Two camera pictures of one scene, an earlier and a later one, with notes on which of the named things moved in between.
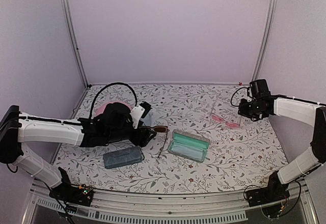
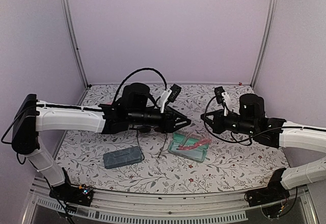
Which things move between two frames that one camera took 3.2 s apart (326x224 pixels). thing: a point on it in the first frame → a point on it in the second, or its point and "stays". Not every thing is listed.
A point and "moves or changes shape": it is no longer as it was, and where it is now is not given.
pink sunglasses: x=229 y=124 moves or changes shape
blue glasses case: x=123 y=157 stays
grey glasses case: x=189 y=146 stays
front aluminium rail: x=220 y=207 stays
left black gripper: x=145 y=138 → x=171 y=115
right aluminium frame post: x=266 y=40 stays
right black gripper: x=242 y=111 → x=216 y=125
